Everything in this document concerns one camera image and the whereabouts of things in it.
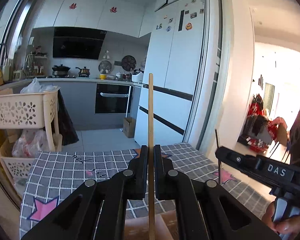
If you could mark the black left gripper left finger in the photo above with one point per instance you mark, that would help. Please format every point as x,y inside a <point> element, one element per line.
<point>96,210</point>

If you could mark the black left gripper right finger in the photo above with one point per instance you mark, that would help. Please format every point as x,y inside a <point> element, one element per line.
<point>205,210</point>

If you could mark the plain wooden chopstick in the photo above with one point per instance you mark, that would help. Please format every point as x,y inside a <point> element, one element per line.
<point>151,203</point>

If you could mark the right hand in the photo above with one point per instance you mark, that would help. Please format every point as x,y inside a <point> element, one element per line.
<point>290,226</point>

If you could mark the cardboard box on floor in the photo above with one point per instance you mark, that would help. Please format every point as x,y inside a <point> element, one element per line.
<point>129,127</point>

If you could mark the black built-in oven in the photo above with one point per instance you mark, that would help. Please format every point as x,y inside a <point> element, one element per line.
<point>113,99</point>

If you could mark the beige perforated storage cart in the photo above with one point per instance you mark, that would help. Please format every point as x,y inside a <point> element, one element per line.
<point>27,111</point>

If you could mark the white plastic bag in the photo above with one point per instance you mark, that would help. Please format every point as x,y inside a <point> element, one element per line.
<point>36,87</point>

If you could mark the white rice cooker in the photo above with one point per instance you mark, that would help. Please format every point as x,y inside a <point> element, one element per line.
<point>137,76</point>

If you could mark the black wok on stove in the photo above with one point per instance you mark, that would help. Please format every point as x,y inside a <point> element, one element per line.
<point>60,71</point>

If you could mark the white refrigerator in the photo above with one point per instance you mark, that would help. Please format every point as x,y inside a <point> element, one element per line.
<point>173,58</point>

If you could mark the black range hood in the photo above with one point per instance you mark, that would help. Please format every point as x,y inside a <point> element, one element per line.
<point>77,43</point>

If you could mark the white upper cabinets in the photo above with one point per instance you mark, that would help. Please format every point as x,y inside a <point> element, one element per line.
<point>110,15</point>

